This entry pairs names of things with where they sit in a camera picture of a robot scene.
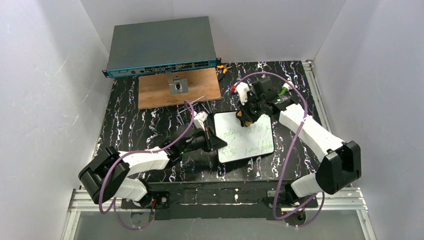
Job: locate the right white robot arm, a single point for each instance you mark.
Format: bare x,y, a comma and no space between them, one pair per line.
340,161

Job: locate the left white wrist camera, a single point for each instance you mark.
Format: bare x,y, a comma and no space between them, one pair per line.
199,120

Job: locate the grey metal stand bracket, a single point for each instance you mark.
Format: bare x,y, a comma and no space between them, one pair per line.
176,84

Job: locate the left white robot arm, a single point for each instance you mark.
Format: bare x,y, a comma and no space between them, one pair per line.
107,176

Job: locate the orange handled pliers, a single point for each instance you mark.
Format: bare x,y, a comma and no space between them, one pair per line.
224,69

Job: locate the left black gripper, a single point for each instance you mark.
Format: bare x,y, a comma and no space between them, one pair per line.
208,140

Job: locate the green white marker tool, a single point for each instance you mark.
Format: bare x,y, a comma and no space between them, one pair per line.
288,86

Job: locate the brown wooden board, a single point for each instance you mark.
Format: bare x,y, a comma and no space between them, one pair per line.
154,90

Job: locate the grey network switch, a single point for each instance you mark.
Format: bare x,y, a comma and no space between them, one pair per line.
157,47

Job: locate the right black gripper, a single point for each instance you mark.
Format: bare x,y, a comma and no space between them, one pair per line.
244,107

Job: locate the yellow black whiteboard eraser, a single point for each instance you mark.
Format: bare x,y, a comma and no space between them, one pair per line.
244,119

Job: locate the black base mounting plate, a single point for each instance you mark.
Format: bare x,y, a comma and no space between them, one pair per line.
208,200

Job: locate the white whiteboard black frame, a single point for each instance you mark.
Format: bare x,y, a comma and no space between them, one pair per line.
243,142

